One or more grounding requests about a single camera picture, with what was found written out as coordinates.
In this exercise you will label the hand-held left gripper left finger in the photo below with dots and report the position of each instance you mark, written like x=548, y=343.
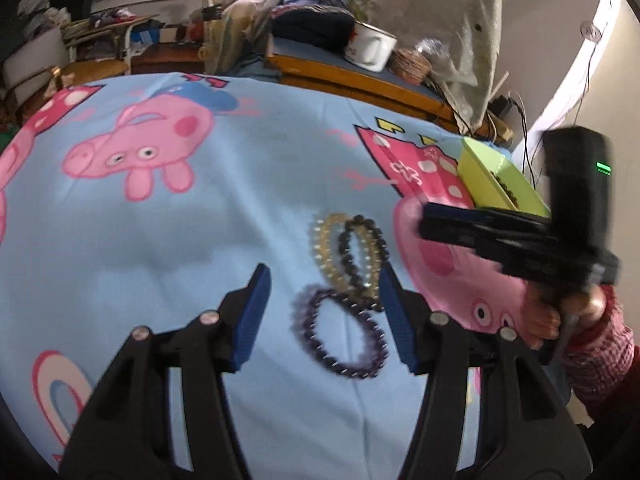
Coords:
x=252, y=310

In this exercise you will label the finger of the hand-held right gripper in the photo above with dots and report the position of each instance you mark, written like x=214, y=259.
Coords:
x=465, y=216
x=460, y=237

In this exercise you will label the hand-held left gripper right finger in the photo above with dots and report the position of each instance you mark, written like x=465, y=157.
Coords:
x=397, y=320

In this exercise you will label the green plastic basket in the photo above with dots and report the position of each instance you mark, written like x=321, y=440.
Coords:
x=480, y=170

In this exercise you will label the person's right forearm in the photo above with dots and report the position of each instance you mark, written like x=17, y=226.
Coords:
x=605, y=355

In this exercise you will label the person's right hand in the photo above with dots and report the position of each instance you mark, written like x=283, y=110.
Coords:
x=540, y=320

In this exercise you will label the cartoon pig printed blanket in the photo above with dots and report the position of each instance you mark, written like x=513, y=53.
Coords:
x=200, y=240

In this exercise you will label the black power adapter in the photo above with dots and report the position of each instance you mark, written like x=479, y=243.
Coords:
x=500, y=105

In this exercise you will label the small woven basket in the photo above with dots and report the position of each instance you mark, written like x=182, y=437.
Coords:
x=410, y=66

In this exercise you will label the clear plastic bag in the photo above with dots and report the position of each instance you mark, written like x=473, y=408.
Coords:
x=431, y=47

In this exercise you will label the wooden desk with blue top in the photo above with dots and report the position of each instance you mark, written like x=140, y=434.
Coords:
x=350, y=77

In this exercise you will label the white enamel mug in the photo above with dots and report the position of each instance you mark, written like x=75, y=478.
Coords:
x=372, y=50

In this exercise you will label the grey floral cloth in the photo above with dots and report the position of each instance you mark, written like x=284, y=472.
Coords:
x=440, y=20

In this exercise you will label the dark blue folded cloth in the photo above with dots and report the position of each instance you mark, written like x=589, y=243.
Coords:
x=310, y=27

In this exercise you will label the blue and white shoe box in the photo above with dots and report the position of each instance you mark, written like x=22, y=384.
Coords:
x=145, y=36

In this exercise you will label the grey storage box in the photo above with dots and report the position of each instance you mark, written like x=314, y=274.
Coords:
x=35, y=55

